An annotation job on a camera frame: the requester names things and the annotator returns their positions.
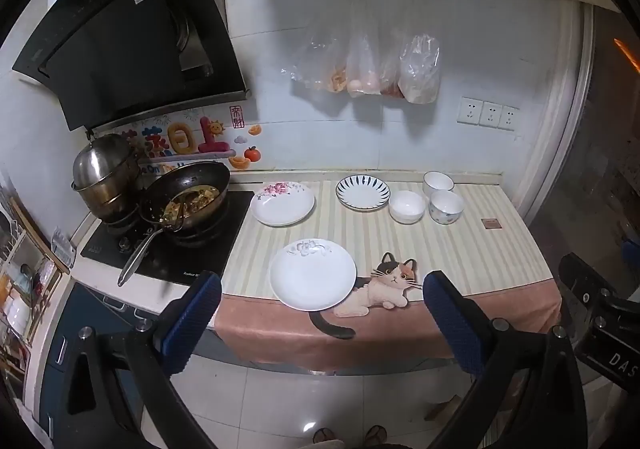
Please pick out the blue kitchen cabinet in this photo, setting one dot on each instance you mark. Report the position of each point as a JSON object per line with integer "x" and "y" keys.
{"x": 102, "y": 309}

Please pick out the black range hood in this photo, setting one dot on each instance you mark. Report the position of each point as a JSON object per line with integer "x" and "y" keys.
{"x": 125, "y": 29}

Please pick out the striped cat print tablecloth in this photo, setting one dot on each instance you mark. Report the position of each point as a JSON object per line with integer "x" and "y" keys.
{"x": 450, "y": 251}

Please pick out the white plate grey print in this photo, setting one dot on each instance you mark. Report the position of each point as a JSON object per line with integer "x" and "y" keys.
{"x": 312, "y": 281}

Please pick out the clear plastic holder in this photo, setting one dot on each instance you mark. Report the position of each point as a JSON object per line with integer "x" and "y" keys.
{"x": 63, "y": 249}

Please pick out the wooden storage rack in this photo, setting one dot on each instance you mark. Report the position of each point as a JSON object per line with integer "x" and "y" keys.
{"x": 27, "y": 279}

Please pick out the colourful festive wall sticker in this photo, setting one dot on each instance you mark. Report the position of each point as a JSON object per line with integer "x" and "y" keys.
{"x": 175, "y": 141}

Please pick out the blue striped plate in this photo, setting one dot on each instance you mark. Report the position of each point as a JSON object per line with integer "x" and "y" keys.
{"x": 362, "y": 198}

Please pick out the person's foot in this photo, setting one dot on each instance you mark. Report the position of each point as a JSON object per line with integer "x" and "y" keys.
{"x": 326, "y": 436}
{"x": 375, "y": 435}

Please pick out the black gas stove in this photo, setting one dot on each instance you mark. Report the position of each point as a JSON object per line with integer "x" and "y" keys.
{"x": 212, "y": 254}

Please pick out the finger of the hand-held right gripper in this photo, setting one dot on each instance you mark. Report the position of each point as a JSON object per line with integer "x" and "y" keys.
{"x": 582, "y": 279}

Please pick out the deep white bowl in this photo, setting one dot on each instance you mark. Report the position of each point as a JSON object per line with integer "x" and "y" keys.
{"x": 437, "y": 180}

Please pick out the small brown square coaster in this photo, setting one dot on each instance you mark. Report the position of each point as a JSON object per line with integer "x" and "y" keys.
{"x": 491, "y": 223}

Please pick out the plastic bag with eggs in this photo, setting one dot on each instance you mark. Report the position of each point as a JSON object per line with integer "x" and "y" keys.
{"x": 364, "y": 74}

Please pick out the person's right foot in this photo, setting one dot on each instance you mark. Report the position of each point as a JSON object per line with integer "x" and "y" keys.
{"x": 375, "y": 435}

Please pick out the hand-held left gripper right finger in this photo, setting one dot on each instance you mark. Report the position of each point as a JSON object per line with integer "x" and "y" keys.
{"x": 450, "y": 324}

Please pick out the stainless steel steamer pot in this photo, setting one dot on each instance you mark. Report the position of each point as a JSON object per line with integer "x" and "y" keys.
{"x": 105, "y": 169}

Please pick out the person's left foot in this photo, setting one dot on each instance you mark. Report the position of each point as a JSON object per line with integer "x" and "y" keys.
{"x": 326, "y": 436}

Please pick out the wok with cooked food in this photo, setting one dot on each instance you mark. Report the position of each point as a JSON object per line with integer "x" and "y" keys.
{"x": 200, "y": 179}

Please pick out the white wall socket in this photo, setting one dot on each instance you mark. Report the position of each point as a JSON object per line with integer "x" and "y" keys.
{"x": 508, "y": 118}
{"x": 469, "y": 110}
{"x": 490, "y": 114}

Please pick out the wide white bowl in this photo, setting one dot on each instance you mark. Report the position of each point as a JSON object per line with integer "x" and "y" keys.
{"x": 407, "y": 206}

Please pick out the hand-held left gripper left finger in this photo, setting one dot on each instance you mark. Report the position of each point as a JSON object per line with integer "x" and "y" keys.
{"x": 192, "y": 316}

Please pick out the crumpled clear plastic bag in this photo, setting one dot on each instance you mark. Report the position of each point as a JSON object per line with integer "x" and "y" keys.
{"x": 420, "y": 74}

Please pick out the plastic bag orange contents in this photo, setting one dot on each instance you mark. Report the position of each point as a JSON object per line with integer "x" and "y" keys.
{"x": 325, "y": 64}

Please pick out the white bowl blue dots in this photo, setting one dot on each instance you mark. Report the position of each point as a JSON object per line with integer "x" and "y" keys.
{"x": 446, "y": 209}

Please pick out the plastic bag red contents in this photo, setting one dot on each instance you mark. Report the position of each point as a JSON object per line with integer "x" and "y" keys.
{"x": 391, "y": 79}

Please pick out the white plate pink flowers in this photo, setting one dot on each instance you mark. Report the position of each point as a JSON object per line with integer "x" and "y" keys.
{"x": 285, "y": 210}

